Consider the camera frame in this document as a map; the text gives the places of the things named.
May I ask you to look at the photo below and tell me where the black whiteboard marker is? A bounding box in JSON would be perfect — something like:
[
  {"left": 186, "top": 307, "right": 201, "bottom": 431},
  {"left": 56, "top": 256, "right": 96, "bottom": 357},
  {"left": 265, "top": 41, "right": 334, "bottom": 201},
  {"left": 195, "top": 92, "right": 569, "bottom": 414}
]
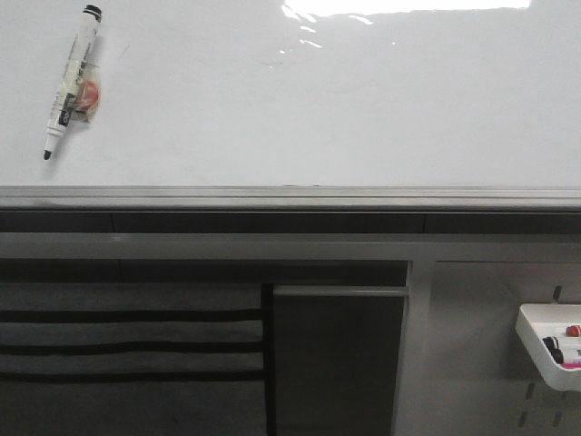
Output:
[{"left": 43, "top": 4, "right": 103, "bottom": 161}]

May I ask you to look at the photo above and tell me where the white whiteboard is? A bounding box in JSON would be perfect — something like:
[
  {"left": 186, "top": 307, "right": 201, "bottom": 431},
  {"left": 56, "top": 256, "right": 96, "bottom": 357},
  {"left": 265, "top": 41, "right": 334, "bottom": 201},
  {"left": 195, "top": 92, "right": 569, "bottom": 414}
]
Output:
[{"left": 1, "top": 1, "right": 580, "bottom": 211}]

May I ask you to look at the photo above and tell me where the dark grey panel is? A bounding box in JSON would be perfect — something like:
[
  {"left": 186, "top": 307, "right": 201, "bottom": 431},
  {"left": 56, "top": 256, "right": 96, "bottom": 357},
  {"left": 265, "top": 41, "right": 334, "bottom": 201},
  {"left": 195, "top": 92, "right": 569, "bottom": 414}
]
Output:
[{"left": 273, "top": 285, "right": 408, "bottom": 435}]

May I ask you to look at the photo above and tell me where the red magnet taped holder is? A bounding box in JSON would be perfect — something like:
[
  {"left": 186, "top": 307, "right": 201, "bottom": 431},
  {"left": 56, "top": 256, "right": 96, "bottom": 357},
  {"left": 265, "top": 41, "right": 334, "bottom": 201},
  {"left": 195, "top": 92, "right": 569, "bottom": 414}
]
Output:
[{"left": 73, "top": 64, "right": 101, "bottom": 124}]

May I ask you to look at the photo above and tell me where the grey fabric pocket organizer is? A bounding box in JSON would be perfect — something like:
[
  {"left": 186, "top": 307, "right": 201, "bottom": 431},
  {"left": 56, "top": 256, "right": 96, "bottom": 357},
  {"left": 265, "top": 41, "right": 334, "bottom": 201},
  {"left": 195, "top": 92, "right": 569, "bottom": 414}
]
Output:
[{"left": 1, "top": 283, "right": 276, "bottom": 435}]

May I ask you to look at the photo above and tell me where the white plastic marker tray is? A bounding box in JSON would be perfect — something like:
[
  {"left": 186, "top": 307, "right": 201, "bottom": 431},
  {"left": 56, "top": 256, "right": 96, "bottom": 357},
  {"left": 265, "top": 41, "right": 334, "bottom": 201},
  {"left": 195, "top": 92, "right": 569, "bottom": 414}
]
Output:
[{"left": 516, "top": 303, "right": 580, "bottom": 391}]

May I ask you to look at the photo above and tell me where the black capped marker in tray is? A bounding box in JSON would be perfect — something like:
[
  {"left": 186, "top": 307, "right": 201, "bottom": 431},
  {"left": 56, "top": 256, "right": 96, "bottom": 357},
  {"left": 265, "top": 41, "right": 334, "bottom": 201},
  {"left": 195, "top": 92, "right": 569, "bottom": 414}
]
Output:
[{"left": 542, "top": 336, "right": 580, "bottom": 364}]

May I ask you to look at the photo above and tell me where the pink marker in tray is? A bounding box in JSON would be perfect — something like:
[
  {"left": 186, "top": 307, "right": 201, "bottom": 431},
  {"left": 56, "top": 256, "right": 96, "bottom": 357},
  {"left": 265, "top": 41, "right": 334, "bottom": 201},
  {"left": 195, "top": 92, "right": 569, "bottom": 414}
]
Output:
[{"left": 561, "top": 361, "right": 581, "bottom": 369}]

